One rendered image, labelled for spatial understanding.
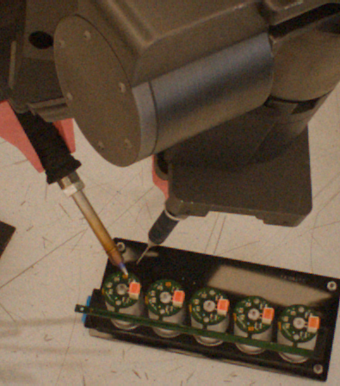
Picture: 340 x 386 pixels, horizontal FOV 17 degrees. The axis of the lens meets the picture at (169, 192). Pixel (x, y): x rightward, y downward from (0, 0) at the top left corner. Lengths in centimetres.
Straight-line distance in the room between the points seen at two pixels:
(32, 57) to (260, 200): 12
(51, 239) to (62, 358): 9
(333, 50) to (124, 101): 9
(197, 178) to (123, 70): 13
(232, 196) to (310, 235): 30
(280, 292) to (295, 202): 26
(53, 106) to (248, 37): 11
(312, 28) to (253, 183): 11
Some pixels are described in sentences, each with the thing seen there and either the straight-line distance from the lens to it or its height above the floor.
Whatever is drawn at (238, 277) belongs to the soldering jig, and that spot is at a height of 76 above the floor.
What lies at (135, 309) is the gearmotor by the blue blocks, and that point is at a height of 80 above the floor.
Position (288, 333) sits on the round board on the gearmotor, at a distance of 69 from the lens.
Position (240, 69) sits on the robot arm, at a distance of 39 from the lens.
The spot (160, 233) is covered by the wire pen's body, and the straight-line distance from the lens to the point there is 62.
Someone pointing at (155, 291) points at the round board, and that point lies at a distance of 69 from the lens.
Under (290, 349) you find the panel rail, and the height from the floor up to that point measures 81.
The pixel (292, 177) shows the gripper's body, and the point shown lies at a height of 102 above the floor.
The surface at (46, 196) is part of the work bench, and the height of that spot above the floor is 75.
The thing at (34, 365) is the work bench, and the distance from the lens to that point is 75.
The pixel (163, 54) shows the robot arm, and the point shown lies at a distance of 36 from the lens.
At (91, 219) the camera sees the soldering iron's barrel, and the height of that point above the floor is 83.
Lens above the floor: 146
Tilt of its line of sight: 65 degrees down
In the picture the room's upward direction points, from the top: 7 degrees counter-clockwise
